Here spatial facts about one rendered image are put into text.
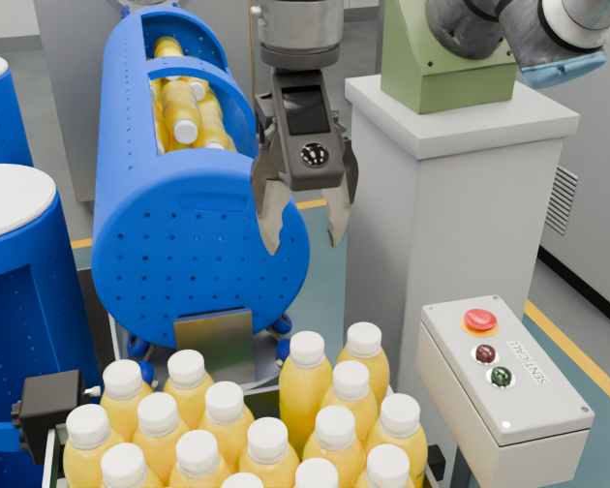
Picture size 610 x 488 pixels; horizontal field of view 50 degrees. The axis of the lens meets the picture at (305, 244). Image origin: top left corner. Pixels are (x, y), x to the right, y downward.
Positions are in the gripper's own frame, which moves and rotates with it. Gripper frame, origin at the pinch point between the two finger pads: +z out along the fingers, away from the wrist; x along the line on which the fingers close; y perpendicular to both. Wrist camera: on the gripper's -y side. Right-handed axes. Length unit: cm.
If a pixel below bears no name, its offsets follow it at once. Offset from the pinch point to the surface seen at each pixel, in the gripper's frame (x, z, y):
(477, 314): -19.4, 10.3, -3.4
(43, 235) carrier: 34, 22, 47
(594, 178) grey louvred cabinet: -139, 71, 126
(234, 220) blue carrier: 5.2, 5.6, 16.0
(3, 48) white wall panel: 121, 116, 513
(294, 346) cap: 1.3, 13.2, -0.6
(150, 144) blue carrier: 14.3, -0.9, 26.9
